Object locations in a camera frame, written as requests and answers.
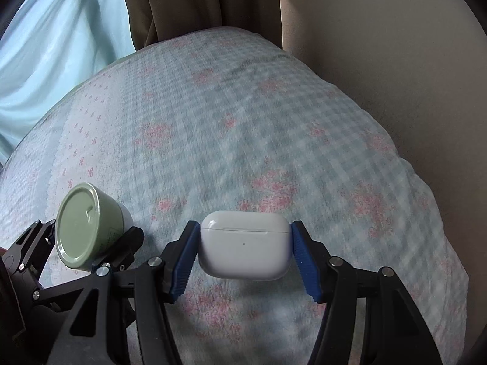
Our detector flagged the light blue hanging cloth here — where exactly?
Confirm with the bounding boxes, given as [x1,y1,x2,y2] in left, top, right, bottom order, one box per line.
[0,0,138,169]

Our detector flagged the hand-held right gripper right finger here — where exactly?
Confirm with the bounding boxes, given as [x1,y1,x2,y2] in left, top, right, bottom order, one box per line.
[290,220,444,365]

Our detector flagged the green round jar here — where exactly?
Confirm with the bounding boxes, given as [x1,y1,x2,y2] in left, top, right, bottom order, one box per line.
[55,182,134,273]

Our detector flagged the white earbuds case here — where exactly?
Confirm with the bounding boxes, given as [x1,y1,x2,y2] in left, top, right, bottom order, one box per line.
[199,210,293,280]

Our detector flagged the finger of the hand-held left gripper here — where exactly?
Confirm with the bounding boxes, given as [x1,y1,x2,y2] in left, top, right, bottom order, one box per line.
[34,226,145,314]
[1,218,58,301]

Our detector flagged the brown curtain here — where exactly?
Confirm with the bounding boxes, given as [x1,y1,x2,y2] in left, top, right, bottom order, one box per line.
[121,0,285,52]

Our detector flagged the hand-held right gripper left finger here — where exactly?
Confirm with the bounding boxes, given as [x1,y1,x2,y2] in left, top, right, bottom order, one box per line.
[46,220,201,365]

